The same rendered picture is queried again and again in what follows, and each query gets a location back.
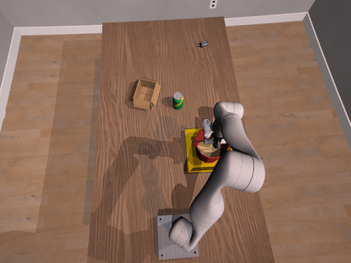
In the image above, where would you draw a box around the open brown cardboard box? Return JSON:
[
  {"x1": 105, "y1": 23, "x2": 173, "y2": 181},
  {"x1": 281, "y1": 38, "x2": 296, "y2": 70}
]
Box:
[{"x1": 129, "y1": 78, "x2": 160, "y2": 110}]

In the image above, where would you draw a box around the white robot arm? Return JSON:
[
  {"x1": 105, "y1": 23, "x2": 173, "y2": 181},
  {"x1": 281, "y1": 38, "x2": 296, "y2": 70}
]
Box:
[{"x1": 169, "y1": 101, "x2": 265, "y2": 251}]

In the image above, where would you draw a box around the green and yellow drink can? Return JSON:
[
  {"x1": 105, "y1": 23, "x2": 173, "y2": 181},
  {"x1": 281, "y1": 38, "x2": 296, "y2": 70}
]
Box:
[{"x1": 172, "y1": 92, "x2": 184, "y2": 110}]

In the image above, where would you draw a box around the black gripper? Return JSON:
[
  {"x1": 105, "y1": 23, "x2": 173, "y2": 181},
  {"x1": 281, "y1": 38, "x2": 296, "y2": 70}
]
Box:
[{"x1": 211, "y1": 133, "x2": 224, "y2": 148}]

